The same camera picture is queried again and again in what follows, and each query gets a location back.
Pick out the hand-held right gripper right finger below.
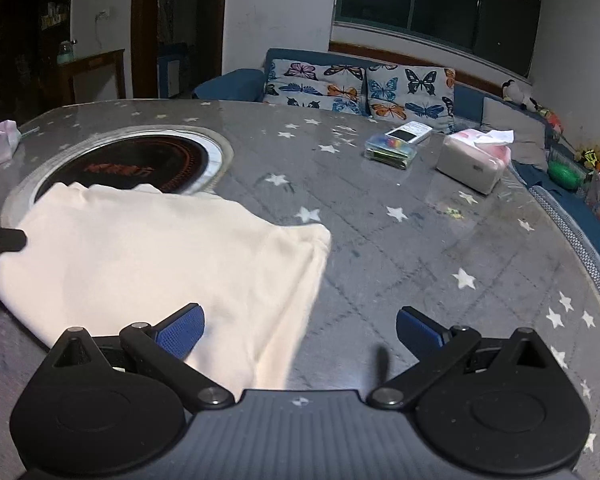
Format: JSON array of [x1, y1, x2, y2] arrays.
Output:
[[368, 306, 564, 410]]

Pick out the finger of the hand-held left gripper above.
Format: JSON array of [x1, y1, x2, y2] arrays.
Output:
[[0, 226, 29, 262]]

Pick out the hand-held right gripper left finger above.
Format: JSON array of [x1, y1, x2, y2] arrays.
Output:
[[46, 302, 236, 409]]

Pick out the cream shirt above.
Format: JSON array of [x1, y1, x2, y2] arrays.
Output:
[[0, 181, 332, 392]]

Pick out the grey star-patterned tablecloth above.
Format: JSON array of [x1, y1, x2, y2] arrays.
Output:
[[0, 99, 600, 480]]

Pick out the round built-in induction cooker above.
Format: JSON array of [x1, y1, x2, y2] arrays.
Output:
[[1, 125, 234, 226]]

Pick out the white and pink tissue box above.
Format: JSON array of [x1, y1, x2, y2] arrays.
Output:
[[435, 128, 515, 195]]

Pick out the clear plastic box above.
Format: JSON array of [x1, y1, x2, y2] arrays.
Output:
[[364, 132, 419, 170]]

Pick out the dark shelf unit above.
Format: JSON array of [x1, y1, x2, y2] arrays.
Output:
[[0, 0, 74, 126]]

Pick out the white handheld device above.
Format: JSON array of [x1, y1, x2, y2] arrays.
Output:
[[384, 122, 434, 147]]

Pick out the green bowl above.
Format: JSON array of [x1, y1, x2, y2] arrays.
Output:
[[547, 152, 589, 191]]

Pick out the grey pillow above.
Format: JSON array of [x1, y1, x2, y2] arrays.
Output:
[[481, 96, 551, 172]]

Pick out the butterfly print pillow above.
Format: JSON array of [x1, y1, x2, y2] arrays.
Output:
[[263, 58, 369, 117], [366, 65, 456, 134]]

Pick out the yellow and green plush toys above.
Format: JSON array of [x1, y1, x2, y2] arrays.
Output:
[[576, 147, 600, 172]]

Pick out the blue sofa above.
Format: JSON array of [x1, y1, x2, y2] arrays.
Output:
[[192, 48, 600, 303]]

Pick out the orange plush toy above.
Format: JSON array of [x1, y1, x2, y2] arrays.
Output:
[[530, 98, 564, 134]]

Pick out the black and white plush toy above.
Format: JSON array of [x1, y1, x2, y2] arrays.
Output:
[[501, 80, 534, 107]]

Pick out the dark window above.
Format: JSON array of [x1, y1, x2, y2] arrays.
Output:
[[332, 0, 544, 79]]

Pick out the dark wooden door frame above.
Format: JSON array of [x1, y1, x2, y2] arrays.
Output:
[[131, 0, 230, 100]]

